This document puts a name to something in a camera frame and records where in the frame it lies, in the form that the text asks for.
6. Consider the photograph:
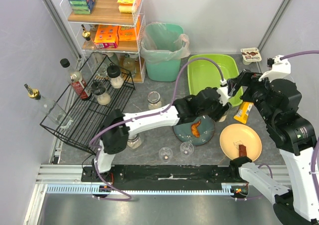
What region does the black wire dish rack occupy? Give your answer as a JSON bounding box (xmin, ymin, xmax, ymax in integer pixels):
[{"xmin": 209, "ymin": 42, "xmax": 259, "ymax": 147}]
[{"xmin": 40, "ymin": 52, "xmax": 135, "ymax": 155}]

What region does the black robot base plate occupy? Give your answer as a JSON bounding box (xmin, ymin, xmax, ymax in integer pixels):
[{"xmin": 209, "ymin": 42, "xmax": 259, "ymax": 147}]
[{"xmin": 81, "ymin": 164, "xmax": 260, "ymax": 191}]

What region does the sauce bottle with black cap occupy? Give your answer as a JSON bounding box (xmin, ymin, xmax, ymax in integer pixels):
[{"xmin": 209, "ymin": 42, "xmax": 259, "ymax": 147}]
[{"xmin": 60, "ymin": 58, "xmax": 92, "ymax": 101}]

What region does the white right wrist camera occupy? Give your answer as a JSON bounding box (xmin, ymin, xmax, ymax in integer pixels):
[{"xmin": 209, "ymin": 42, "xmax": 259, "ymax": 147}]
[{"xmin": 258, "ymin": 55, "xmax": 291, "ymax": 82}]

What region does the teal trash bin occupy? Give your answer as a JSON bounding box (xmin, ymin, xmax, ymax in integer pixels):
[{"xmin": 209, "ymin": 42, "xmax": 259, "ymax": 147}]
[{"xmin": 142, "ymin": 23, "xmax": 184, "ymax": 82}]

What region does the green plastic tub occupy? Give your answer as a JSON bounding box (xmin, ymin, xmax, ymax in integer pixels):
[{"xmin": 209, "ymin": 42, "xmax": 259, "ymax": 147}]
[{"xmin": 187, "ymin": 54, "xmax": 239, "ymax": 95}]

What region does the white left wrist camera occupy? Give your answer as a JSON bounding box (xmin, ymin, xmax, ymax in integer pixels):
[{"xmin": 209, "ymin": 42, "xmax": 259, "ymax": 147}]
[{"xmin": 217, "ymin": 79, "xmax": 233, "ymax": 106}]

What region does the clear plastic bin liner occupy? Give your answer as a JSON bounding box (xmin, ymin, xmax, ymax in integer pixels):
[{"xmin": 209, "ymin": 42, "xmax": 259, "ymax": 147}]
[{"xmin": 140, "ymin": 22, "xmax": 190, "ymax": 64}]

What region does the yellow snack packet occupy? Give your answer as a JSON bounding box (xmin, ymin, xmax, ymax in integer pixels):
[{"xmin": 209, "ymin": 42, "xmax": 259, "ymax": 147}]
[{"xmin": 233, "ymin": 102, "xmax": 254, "ymax": 124}]

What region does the orange pink box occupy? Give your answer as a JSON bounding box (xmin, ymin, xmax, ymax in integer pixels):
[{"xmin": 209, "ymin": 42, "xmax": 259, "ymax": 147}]
[{"xmin": 94, "ymin": 24, "xmax": 119, "ymax": 49}]

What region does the clear bottle on bottom shelf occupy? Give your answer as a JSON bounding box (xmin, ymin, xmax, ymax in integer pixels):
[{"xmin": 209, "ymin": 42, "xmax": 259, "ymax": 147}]
[{"xmin": 123, "ymin": 53, "xmax": 138, "ymax": 78}]

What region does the yellow plate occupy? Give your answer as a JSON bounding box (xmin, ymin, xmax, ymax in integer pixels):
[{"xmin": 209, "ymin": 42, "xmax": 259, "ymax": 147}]
[{"xmin": 219, "ymin": 123, "xmax": 262, "ymax": 161}]

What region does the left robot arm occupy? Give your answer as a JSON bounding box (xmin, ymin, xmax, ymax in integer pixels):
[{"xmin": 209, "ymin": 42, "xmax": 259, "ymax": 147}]
[{"xmin": 92, "ymin": 87, "xmax": 231, "ymax": 173}]

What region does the orange chicken wing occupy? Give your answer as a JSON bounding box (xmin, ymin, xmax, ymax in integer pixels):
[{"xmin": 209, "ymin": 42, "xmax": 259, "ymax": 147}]
[{"xmin": 191, "ymin": 120, "xmax": 201, "ymax": 138}]

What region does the pudding cup with foil lid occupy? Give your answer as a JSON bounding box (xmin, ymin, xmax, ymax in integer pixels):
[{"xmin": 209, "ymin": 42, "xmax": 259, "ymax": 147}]
[{"xmin": 240, "ymin": 47, "xmax": 262, "ymax": 65}]

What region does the glass bottle with gold pourer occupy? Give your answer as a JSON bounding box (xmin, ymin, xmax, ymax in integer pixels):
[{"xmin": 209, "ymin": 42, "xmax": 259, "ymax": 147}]
[
  {"xmin": 81, "ymin": 24, "xmax": 91, "ymax": 41},
  {"xmin": 24, "ymin": 84, "xmax": 74, "ymax": 129}
]

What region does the white toothed cable rail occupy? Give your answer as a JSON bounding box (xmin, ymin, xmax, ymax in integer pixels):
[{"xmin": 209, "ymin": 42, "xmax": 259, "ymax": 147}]
[{"xmin": 46, "ymin": 182, "xmax": 247, "ymax": 195}]

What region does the brown meat piece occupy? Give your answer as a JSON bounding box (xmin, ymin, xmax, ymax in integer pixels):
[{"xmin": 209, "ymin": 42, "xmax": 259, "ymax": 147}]
[{"xmin": 238, "ymin": 144, "xmax": 247, "ymax": 157}]

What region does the spice jar with black grinder lid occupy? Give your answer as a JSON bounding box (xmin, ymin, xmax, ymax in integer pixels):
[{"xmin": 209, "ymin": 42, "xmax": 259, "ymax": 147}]
[{"xmin": 90, "ymin": 80, "xmax": 111, "ymax": 106}]

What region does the blue ceramic plate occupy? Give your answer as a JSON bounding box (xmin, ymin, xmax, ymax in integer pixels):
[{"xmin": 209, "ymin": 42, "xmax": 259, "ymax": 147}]
[{"xmin": 173, "ymin": 115, "xmax": 215, "ymax": 146}]

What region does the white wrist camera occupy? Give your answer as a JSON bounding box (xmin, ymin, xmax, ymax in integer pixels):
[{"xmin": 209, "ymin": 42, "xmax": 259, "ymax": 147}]
[
  {"xmin": 217, "ymin": 79, "xmax": 233, "ymax": 106},
  {"xmin": 258, "ymin": 55, "xmax": 291, "ymax": 82}
]

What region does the white wire shelf rack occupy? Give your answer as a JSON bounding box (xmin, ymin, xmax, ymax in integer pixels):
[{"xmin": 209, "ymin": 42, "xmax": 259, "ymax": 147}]
[{"xmin": 59, "ymin": 0, "xmax": 147, "ymax": 84}]

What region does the glass jar with powder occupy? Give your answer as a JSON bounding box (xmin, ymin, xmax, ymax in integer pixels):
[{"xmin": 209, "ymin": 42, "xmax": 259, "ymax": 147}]
[
  {"xmin": 127, "ymin": 134, "xmax": 142, "ymax": 149},
  {"xmin": 147, "ymin": 91, "xmax": 162, "ymax": 110}
]

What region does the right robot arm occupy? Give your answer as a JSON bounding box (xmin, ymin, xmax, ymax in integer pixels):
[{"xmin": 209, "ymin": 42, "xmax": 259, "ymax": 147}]
[{"xmin": 227, "ymin": 70, "xmax": 319, "ymax": 225}]

